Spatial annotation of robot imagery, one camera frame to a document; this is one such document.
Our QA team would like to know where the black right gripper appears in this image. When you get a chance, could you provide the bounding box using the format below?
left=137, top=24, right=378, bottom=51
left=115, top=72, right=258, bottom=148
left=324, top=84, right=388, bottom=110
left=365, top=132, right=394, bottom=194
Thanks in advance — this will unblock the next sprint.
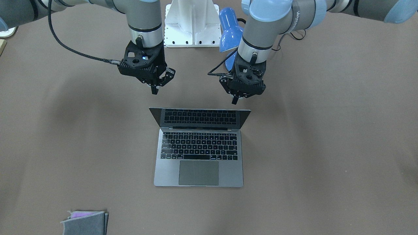
left=118, top=41, right=176, bottom=95

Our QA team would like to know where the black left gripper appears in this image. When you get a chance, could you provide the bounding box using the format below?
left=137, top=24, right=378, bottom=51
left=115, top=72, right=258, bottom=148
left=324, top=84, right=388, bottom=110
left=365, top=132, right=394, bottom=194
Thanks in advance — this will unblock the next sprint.
left=219, top=55, right=267, bottom=105

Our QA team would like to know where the grey laptop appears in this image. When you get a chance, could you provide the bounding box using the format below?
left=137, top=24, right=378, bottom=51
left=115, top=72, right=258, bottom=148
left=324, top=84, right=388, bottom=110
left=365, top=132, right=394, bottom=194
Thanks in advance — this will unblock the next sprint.
left=149, top=107, right=251, bottom=187

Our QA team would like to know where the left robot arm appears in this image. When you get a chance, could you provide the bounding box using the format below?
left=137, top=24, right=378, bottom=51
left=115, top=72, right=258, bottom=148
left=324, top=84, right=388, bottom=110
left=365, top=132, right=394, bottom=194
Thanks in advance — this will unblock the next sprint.
left=218, top=0, right=418, bottom=104

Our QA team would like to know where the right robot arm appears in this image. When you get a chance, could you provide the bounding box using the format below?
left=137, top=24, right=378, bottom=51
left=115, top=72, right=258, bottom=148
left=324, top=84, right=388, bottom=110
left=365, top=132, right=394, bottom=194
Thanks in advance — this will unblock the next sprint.
left=0, top=0, right=176, bottom=95

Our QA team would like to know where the blue desk lamp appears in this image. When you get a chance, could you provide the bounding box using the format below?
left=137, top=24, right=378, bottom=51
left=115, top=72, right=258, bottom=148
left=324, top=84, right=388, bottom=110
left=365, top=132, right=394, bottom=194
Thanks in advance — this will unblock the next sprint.
left=218, top=7, right=243, bottom=52

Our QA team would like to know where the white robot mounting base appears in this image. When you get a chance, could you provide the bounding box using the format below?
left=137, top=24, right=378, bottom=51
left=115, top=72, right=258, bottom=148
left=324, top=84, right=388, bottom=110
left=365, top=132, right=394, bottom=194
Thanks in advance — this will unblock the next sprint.
left=164, top=0, right=221, bottom=47

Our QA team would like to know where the folded grey cloth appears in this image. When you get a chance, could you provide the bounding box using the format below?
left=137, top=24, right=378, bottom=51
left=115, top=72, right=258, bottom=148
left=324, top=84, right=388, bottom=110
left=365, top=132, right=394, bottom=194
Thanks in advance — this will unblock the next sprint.
left=61, top=211, right=108, bottom=235

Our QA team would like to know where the cream plastic tray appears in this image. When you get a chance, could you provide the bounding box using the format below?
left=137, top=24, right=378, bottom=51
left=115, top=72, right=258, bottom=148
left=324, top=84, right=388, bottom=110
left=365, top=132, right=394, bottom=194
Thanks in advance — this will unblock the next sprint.
left=0, top=26, right=18, bottom=39

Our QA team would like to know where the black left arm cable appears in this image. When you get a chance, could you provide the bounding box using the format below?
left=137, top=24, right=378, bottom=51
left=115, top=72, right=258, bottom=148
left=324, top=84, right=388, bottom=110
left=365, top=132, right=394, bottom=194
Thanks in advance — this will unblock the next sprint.
left=207, top=49, right=238, bottom=77

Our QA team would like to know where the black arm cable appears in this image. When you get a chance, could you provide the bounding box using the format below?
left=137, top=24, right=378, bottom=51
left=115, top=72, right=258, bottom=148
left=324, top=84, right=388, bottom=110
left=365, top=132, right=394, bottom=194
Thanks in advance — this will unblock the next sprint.
left=48, top=0, right=122, bottom=64
left=207, top=49, right=238, bottom=77

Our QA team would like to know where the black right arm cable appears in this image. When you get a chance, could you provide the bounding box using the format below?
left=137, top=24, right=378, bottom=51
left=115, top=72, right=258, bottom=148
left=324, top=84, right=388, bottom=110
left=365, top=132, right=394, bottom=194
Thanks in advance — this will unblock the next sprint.
left=48, top=0, right=122, bottom=64

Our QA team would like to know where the black lamp power cable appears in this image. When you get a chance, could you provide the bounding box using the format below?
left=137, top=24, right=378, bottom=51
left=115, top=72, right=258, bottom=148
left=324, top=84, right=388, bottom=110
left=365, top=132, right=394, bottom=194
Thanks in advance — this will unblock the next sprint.
left=270, top=29, right=307, bottom=52

